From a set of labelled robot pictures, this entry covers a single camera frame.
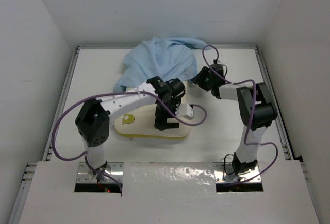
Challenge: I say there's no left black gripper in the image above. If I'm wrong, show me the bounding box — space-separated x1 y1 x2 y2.
153 97 180 128

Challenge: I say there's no cream memory foam pillow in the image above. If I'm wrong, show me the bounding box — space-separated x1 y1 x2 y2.
114 81 192 139

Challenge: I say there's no light blue pillowcase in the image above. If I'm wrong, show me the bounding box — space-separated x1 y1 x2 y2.
113 37 207 92

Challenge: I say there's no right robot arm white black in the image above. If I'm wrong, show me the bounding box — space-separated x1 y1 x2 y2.
191 64 278 175

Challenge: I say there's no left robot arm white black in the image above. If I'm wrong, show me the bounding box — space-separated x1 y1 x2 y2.
75 77 193 170

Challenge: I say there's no white front cover board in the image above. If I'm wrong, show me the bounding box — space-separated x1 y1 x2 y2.
20 161 318 223

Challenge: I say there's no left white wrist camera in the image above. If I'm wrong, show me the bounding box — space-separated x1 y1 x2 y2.
176 103 194 120

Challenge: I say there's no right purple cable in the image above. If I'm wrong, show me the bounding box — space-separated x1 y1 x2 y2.
202 44 279 183

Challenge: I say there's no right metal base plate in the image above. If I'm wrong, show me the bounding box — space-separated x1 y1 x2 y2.
213 162 262 184

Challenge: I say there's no metal base plate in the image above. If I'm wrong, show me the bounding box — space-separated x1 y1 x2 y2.
213 162 262 184
76 162 124 184

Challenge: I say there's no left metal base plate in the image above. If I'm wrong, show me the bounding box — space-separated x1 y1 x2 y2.
76 162 124 184

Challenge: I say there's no aluminium table frame rail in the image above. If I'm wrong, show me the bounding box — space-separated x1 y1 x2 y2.
8 45 303 223

